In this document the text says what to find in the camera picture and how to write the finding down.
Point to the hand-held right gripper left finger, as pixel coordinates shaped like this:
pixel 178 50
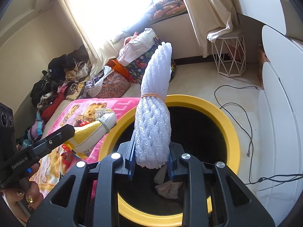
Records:
pixel 130 163

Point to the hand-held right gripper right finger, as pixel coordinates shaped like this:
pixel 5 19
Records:
pixel 171 170

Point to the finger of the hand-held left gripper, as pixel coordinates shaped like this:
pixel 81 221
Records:
pixel 59 136

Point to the white printed plastic bag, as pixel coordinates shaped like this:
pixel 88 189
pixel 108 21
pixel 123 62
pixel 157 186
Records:
pixel 87 134

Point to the white foam net orange band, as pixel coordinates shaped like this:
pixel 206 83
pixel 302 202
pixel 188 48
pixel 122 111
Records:
pixel 153 123

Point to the yellow rimmed black trash bin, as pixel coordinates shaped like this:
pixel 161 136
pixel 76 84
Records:
pixel 213 113

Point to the person's left hand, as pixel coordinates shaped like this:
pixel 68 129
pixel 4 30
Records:
pixel 16 194

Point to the crumpled white tissue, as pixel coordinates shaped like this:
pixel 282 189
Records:
pixel 169 186

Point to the striped colourful cloth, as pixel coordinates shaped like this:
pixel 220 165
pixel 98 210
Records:
pixel 35 130

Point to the red cloth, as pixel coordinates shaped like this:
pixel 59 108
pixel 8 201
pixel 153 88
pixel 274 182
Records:
pixel 53 104

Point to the pink bear printed blanket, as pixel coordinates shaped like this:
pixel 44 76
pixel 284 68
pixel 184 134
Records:
pixel 78 106

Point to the lavender cloth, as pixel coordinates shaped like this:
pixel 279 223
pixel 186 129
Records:
pixel 94 85

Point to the pile of dark clothes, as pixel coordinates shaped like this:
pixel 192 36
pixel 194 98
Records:
pixel 59 63

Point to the floral fabric bag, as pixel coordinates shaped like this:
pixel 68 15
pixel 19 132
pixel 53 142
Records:
pixel 116 85

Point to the orange bag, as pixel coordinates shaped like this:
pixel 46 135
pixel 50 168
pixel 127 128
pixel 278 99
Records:
pixel 113 63

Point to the dinosaur print laundry basket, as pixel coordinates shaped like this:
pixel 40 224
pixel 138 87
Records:
pixel 139 63

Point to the cream curtain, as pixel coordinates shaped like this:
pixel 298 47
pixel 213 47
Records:
pixel 78 16
pixel 208 4

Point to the orange cloth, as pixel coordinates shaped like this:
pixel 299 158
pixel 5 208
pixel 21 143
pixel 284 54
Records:
pixel 133 36

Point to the orange patterned quilt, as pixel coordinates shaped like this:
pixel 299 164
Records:
pixel 168 7

